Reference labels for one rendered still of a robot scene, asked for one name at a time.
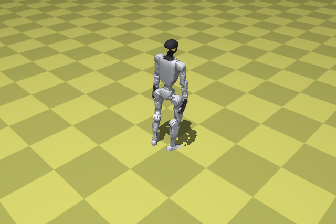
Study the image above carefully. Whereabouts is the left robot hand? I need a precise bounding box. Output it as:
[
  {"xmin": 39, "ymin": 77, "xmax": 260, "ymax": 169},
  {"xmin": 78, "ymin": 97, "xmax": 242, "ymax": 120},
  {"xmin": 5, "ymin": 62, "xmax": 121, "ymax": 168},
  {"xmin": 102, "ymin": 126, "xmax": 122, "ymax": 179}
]
[{"xmin": 152, "ymin": 85, "xmax": 158, "ymax": 99}]

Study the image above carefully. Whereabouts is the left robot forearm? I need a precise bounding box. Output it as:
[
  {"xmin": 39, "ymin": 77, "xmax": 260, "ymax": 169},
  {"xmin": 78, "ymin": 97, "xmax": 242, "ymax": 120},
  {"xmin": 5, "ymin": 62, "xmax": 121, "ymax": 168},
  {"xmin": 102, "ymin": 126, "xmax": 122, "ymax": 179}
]
[{"xmin": 153, "ymin": 73, "xmax": 160, "ymax": 88}]

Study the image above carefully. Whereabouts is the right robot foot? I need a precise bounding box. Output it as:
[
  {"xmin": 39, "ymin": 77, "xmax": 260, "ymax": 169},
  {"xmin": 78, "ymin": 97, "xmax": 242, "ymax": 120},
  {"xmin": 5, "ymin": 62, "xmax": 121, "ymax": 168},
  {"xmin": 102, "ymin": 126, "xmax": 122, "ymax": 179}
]
[{"xmin": 166, "ymin": 144, "xmax": 182, "ymax": 152}]

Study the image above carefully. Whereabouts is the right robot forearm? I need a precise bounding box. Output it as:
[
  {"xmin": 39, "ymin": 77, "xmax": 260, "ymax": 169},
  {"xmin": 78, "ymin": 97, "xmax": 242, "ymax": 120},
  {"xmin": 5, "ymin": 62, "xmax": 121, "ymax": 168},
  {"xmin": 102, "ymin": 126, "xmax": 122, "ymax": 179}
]
[{"xmin": 181, "ymin": 80, "xmax": 188, "ymax": 101}]

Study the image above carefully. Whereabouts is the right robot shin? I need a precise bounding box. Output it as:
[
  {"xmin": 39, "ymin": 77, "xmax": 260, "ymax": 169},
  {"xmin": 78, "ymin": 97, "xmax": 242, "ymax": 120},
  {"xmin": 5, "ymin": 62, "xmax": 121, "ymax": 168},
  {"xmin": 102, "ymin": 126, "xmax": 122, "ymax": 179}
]
[{"xmin": 169, "ymin": 122, "xmax": 180, "ymax": 147}]

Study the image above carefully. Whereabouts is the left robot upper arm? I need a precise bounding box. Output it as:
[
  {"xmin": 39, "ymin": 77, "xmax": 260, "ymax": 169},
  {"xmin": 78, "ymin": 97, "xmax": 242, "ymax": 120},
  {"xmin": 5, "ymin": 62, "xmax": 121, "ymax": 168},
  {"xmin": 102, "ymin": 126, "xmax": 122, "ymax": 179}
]
[{"xmin": 154, "ymin": 53, "xmax": 162, "ymax": 74}]

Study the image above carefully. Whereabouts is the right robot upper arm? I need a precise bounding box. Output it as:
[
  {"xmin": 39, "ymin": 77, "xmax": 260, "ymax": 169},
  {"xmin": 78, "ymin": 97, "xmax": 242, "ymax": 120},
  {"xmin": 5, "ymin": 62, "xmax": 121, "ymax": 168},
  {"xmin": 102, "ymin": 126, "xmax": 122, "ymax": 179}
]
[{"xmin": 176, "ymin": 61, "xmax": 186, "ymax": 87}]

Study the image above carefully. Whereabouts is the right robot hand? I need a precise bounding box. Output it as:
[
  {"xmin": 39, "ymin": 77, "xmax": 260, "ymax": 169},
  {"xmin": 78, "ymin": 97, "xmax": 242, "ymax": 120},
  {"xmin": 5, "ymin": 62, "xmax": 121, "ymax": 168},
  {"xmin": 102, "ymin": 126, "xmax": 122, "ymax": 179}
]
[{"xmin": 178, "ymin": 99, "xmax": 187, "ymax": 114}]

